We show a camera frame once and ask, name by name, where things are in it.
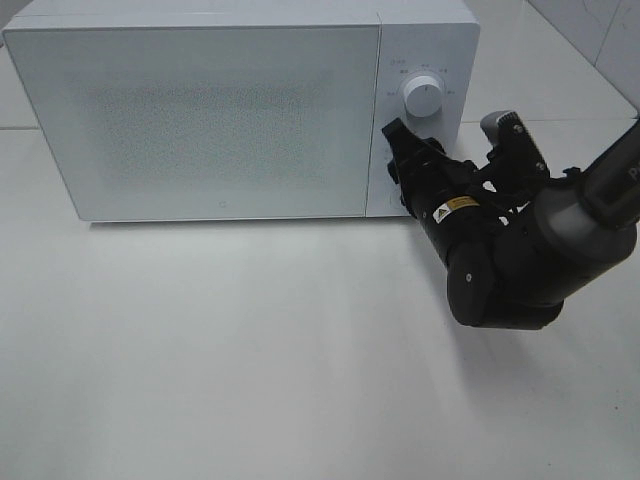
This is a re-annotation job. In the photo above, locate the white microwave oven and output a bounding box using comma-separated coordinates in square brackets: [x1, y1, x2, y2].
[2, 1, 481, 223]

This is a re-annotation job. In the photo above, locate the white upper microwave knob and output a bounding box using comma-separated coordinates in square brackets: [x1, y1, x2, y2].
[402, 73, 444, 118]

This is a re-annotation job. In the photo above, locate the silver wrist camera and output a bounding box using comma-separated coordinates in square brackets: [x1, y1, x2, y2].
[480, 110, 550, 178]

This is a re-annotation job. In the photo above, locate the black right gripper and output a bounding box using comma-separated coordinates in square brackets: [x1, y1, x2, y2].
[381, 118, 504, 260]

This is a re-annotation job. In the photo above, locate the white round door button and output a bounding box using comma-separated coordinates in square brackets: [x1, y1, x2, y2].
[390, 189, 404, 209]

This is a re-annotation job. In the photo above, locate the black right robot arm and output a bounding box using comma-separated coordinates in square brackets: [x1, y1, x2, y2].
[382, 111, 639, 330]

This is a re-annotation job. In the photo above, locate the white microwave door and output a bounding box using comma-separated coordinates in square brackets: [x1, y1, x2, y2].
[6, 26, 378, 222]

